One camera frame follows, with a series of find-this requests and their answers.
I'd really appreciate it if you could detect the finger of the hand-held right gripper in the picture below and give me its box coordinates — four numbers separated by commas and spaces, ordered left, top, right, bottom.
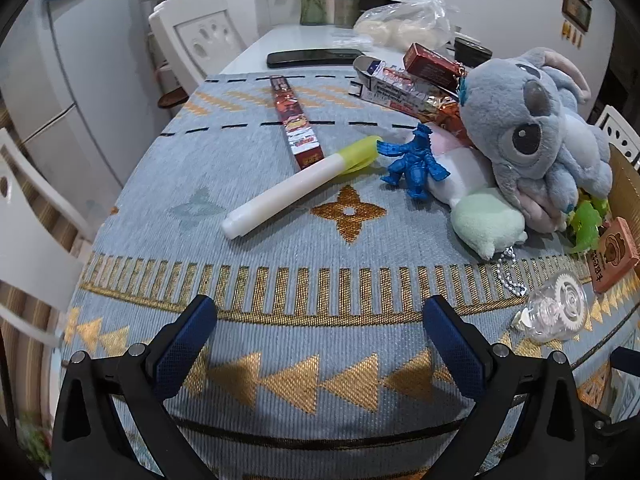
611, 346, 640, 375
581, 401, 628, 465

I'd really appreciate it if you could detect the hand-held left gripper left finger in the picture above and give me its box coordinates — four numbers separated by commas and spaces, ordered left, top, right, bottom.
52, 294, 218, 480

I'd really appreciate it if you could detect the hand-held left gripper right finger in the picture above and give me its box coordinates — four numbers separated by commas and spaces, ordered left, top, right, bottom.
422, 294, 601, 480

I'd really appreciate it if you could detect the brown bear print box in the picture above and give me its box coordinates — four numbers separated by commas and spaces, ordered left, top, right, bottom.
586, 217, 640, 294

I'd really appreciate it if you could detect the pink white green plush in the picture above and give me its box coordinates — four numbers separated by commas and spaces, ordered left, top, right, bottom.
430, 125, 530, 262

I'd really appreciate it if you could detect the green toy dinosaur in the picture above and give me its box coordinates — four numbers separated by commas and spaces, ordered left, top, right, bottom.
567, 195, 612, 257

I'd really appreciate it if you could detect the gold woven tray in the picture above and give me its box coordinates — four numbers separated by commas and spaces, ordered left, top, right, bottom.
607, 142, 640, 222

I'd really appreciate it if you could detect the blue toy figure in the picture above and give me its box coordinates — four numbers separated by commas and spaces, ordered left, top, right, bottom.
376, 122, 451, 200

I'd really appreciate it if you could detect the grey plush toy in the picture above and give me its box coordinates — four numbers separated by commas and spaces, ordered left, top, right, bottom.
457, 47, 613, 233

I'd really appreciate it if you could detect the long red card pack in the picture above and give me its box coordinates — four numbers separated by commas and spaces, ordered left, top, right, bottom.
269, 75, 328, 171

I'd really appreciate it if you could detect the white desktop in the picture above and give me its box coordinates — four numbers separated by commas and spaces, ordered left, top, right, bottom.
220, 22, 496, 81

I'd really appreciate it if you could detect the clear correction tape dispenser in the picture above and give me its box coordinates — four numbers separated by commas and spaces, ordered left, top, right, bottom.
510, 270, 589, 344

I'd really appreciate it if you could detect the blue-grey patterned table mat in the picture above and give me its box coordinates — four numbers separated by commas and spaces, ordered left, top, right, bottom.
59, 72, 640, 480

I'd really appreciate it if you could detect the white marker with yellow cap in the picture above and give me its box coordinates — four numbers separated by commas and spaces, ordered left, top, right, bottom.
222, 135, 386, 241

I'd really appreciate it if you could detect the orange snack packet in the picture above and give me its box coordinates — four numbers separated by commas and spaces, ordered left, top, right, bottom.
425, 95, 472, 142

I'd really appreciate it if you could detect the white refrigerator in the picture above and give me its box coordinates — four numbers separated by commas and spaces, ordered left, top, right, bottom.
0, 0, 166, 221

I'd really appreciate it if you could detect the red box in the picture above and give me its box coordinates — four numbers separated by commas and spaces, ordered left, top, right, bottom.
402, 42, 468, 93

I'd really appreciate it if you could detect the black bowl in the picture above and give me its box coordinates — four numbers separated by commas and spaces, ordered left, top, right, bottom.
452, 37, 493, 68

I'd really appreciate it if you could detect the white chair with paw cutouts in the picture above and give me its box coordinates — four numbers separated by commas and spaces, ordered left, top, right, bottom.
148, 0, 248, 106

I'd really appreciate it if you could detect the black phone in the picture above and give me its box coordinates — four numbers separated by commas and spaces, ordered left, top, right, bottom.
266, 48, 363, 69

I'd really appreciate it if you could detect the plastic bag of buns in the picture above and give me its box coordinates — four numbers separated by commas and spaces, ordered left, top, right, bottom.
352, 0, 458, 53

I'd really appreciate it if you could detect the glass jar blue lid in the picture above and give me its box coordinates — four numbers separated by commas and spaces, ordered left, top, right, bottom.
334, 0, 360, 28

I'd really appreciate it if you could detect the framed wall picture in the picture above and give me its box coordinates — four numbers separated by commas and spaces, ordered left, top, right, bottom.
561, 0, 592, 33

